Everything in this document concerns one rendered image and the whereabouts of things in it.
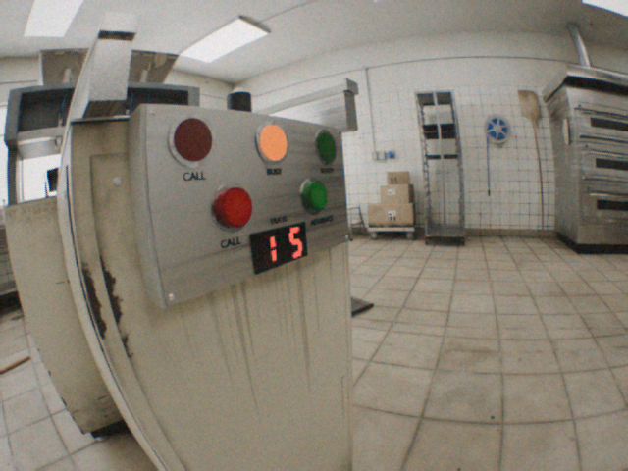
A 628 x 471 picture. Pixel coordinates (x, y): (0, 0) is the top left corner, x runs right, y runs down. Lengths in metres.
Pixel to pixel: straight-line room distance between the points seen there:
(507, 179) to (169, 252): 4.13
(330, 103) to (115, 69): 0.27
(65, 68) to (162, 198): 0.91
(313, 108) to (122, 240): 0.29
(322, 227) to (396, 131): 4.02
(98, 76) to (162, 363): 0.22
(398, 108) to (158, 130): 4.22
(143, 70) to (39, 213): 0.59
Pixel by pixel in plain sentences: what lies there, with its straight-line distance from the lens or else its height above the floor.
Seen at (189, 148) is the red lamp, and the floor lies 0.81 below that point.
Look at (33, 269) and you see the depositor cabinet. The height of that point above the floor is 0.65.
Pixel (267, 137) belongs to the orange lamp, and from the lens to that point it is 0.25.
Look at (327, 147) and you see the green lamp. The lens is 0.32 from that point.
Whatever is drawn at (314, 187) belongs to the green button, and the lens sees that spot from 0.28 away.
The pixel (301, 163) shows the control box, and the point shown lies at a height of 0.79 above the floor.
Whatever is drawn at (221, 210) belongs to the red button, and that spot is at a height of 0.76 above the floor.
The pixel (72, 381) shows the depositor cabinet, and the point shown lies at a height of 0.30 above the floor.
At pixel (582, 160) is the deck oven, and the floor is 1.00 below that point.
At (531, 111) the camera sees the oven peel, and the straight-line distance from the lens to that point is 4.33.
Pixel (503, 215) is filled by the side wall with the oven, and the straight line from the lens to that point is 4.22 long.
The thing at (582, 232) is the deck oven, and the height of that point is 0.25.
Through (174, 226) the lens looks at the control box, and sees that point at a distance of 0.20.
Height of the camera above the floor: 0.77
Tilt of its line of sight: 10 degrees down
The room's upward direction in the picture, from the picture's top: 4 degrees counter-clockwise
